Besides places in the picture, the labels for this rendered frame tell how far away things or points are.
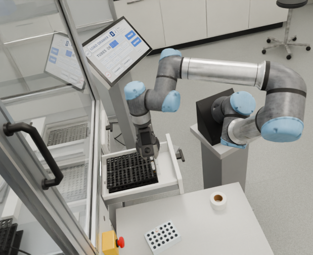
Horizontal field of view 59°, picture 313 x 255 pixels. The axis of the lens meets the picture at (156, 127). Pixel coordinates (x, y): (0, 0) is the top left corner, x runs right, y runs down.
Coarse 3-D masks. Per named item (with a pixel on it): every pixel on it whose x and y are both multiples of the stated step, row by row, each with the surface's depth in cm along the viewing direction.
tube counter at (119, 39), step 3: (120, 36) 186; (114, 39) 182; (117, 39) 184; (120, 39) 185; (123, 39) 187; (111, 42) 180; (114, 42) 181; (117, 42) 183; (120, 42) 184; (108, 45) 178; (111, 45) 179; (114, 45) 180; (117, 45) 182; (108, 48) 177; (111, 48) 178
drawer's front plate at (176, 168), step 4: (168, 136) 132; (168, 140) 130; (168, 144) 128; (168, 148) 135; (172, 148) 125; (172, 152) 123; (172, 156) 122; (172, 160) 121; (176, 160) 120; (172, 164) 129; (176, 164) 118; (176, 168) 116; (176, 172) 114; (180, 172) 114; (176, 176) 115; (180, 176) 113; (180, 180) 112; (180, 184) 114; (180, 188) 116; (180, 192) 118
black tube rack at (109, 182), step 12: (120, 156) 131; (132, 156) 130; (108, 168) 130; (120, 168) 129; (132, 168) 124; (144, 168) 123; (108, 180) 121; (120, 180) 120; (132, 180) 118; (144, 180) 118; (156, 180) 121
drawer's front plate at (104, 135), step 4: (104, 112) 155; (104, 116) 152; (104, 120) 149; (104, 124) 147; (104, 128) 144; (104, 132) 142; (104, 136) 139; (104, 140) 137; (104, 144) 136; (108, 144) 145; (104, 148) 137; (108, 152) 140
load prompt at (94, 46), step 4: (108, 32) 181; (112, 32) 183; (116, 32) 185; (104, 36) 178; (108, 36) 180; (112, 36) 182; (96, 40) 173; (100, 40) 175; (104, 40) 177; (108, 40) 179; (92, 44) 170; (96, 44) 172; (100, 44) 174; (104, 44) 176; (88, 48) 168; (92, 48) 169; (96, 48) 171; (92, 52) 168
